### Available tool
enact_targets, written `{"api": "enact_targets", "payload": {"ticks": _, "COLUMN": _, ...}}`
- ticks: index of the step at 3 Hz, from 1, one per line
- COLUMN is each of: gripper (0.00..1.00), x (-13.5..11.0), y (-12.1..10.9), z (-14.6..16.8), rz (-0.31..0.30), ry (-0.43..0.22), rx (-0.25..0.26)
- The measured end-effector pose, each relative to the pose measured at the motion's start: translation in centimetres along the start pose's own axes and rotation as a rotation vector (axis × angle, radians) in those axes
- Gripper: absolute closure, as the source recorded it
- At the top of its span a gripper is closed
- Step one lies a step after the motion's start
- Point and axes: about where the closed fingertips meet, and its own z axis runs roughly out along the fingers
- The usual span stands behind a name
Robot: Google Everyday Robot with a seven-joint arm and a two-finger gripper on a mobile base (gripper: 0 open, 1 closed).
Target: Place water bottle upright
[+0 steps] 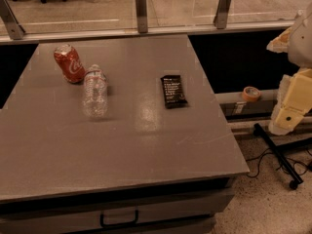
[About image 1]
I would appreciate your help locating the orange tape roll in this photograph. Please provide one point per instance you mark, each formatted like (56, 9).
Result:
(251, 94)

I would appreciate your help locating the left metal railing post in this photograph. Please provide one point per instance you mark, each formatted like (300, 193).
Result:
(14, 29)

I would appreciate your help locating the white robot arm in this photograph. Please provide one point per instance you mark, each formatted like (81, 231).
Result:
(300, 47)

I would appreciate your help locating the grey cabinet drawer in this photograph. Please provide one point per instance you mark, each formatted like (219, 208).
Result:
(191, 213)

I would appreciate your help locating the right metal railing post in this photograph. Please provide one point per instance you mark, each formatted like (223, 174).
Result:
(221, 15)

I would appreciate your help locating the middle metal railing post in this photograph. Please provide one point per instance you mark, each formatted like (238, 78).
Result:
(141, 16)

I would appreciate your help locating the black wheeled stand leg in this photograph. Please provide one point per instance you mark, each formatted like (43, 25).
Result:
(280, 150)

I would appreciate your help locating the black snack bar wrapper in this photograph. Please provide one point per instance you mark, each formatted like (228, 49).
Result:
(173, 91)

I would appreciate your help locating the metal railing post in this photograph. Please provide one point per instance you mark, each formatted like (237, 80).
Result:
(14, 29)
(141, 16)
(221, 15)

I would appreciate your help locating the grey metal side rail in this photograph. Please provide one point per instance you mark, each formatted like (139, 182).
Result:
(235, 107)

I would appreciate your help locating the red coca-cola can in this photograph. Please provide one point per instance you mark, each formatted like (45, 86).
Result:
(70, 64)

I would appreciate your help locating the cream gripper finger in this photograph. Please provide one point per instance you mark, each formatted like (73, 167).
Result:
(280, 44)
(294, 101)

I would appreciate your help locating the clear plastic water bottle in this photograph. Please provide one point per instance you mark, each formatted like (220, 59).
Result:
(95, 101)

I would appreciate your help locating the black drawer handle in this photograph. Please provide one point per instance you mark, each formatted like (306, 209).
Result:
(118, 218)

